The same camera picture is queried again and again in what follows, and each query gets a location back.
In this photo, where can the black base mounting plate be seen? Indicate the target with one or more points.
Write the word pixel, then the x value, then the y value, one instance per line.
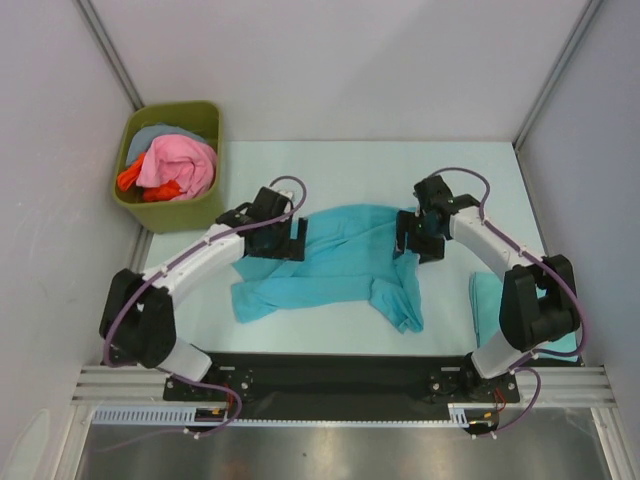
pixel 345 386

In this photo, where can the folded teal t shirt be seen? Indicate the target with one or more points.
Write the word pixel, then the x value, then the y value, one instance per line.
pixel 485 293

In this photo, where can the olive green plastic bin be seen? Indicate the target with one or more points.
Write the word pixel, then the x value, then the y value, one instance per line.
pixel 200 117

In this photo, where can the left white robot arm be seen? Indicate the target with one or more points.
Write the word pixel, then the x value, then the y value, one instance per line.
pixel 138 324

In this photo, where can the white slotted cable duct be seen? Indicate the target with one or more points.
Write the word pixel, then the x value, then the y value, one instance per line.
pixel 444 416

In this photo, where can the orange red t shirt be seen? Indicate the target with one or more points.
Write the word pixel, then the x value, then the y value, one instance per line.
pixel 128 178

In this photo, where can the aluminium extrusion rail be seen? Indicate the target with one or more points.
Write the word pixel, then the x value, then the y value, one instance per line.
pixel 131 385

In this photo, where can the cyan blue t shirt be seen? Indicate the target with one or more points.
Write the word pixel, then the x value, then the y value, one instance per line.
pixel 349 256

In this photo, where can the pink t shirt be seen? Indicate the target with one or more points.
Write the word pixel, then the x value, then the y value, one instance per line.
pixel 176 167

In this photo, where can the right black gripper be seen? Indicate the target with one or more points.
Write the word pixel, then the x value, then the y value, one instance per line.
pixel 406 222

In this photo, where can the grey blue t shirt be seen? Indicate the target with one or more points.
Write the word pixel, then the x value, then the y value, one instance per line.
pixel 143 138

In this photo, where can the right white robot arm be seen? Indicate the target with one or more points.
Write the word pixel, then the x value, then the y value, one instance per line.
pixel 539 303

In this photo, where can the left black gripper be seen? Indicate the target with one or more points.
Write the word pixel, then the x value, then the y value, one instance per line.
pixel 290 249

